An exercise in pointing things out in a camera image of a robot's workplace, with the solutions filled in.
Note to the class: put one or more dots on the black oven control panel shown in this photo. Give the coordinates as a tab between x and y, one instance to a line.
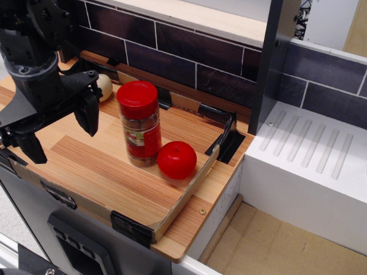
85	255

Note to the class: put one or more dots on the red-capped basil spice bottle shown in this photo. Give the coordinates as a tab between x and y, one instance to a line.
140	118

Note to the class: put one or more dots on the grey vertical cabinet post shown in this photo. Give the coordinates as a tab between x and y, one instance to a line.
280	31

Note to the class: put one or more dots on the cream white ball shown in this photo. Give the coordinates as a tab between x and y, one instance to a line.
105	84

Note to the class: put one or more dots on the white sink drainboard unit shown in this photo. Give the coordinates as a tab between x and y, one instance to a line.
309	170

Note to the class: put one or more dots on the cardboard fence with black tape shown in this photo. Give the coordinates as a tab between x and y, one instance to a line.
96	172

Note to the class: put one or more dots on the red plastic apple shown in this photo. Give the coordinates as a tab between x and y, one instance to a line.
177	160

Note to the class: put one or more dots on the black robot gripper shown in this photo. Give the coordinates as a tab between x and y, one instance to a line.
43	96

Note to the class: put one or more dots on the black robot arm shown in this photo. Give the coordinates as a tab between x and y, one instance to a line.
32	33

